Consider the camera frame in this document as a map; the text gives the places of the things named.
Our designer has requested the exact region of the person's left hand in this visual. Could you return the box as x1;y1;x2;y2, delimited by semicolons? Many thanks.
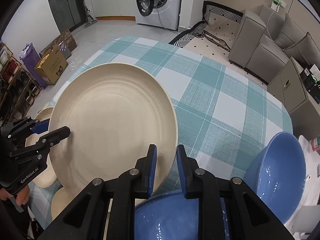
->
0;186;30;206

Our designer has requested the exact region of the beige plate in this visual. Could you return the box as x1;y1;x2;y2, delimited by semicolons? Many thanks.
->
49;63;178;196
51;187;74;220
24;106;58;188

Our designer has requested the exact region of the teal checkered tablecloth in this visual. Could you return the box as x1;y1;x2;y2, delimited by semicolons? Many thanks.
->
29;36;293;227

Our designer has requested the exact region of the grey cabinet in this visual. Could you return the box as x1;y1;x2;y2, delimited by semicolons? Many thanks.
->
267;58;319;141

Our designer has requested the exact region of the white washing machine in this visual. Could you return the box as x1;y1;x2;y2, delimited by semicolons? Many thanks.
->
135;0;182;31

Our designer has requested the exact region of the grey sofa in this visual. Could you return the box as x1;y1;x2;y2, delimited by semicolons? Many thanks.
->
228;5;319;83

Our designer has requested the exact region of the light blue ribbed bowl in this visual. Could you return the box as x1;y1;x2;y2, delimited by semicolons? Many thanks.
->
244;132;306;224

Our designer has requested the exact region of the patterned floor mat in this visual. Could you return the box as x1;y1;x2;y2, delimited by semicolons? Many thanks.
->
168;0;245;67

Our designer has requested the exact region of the large dark blue bowl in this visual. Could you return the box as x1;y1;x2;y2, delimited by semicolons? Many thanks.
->
134;188;231;240

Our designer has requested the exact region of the cardboard box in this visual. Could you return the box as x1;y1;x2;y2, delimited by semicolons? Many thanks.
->
34;45;68;86

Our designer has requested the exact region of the black organizer box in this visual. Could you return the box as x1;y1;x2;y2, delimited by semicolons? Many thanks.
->
300;68;320;104

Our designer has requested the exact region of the purple trash bag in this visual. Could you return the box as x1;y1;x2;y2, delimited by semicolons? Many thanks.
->
19;43;48;89

